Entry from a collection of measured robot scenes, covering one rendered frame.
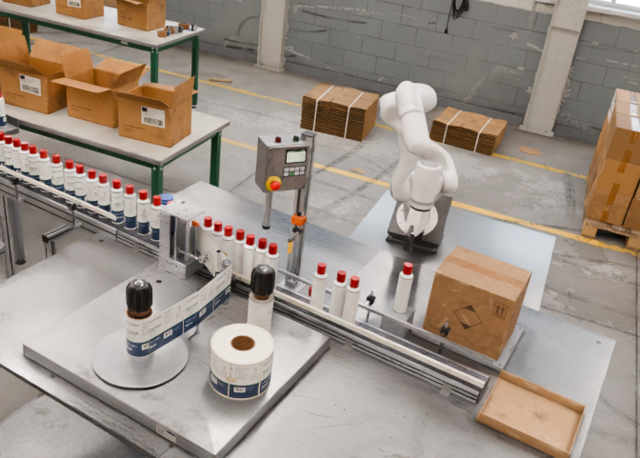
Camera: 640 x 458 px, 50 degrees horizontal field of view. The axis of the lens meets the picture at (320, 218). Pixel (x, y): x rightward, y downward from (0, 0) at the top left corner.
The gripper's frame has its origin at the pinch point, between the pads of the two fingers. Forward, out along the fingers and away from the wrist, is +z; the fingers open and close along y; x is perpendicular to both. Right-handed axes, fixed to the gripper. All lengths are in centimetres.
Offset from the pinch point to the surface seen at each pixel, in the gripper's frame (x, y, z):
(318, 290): -26.3, 17.3, 23.0
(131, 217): -119, 16, 27
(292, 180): -47.9, 7.2, -11.5
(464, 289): 21.2, -3.4, 12.6
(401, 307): 1.3, 2.2, 26.2
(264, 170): -55, 16, -16
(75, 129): -239, -62, 43
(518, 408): 52, 14, 38
